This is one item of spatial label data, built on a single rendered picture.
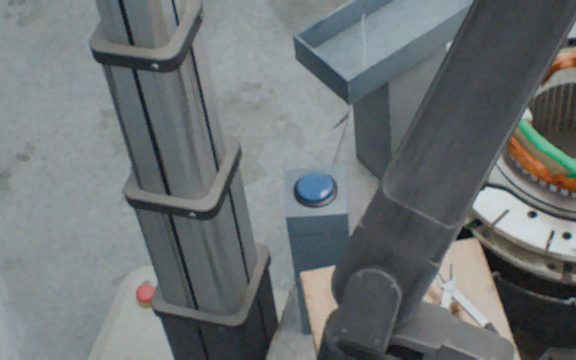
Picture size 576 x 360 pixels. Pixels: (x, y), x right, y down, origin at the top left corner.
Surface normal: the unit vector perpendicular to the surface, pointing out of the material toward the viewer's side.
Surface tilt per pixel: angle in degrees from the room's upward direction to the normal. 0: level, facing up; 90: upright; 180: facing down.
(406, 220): 62
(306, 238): 90
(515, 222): 0
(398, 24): 0
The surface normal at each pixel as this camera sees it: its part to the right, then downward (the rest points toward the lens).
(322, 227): 0.01, 0.77
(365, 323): -0.29, 0.40
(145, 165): -0.28, 0.76
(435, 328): 0.19, -0.87
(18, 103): -0.09, -0.63
